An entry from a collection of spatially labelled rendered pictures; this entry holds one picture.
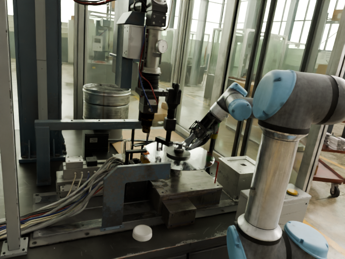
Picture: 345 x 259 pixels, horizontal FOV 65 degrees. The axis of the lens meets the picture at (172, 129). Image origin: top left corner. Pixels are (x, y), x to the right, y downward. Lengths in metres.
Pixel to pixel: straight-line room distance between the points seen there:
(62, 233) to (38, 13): 0.96
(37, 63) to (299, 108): 1.20
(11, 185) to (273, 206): 0.72
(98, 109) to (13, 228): 0.96
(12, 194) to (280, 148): 0.74
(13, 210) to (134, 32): 0.72
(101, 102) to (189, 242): 1.01
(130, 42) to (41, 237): 0.76
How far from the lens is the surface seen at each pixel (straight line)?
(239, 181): 1.31
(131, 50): 1.10
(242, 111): 1.00
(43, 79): 1.50
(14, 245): 1.03
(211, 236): 1.12
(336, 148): 3.42
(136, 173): 1.00
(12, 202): 0.95
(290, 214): 1.24
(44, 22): 1.48
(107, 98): 1.72
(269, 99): 0.62
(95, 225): 1.09
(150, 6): 1.08
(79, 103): 2.14
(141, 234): 1.04
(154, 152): 1.23
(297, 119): 0.65
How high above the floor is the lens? 1.42
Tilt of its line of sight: 17 degrees down
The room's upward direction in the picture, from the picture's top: 7 degrees clockwise
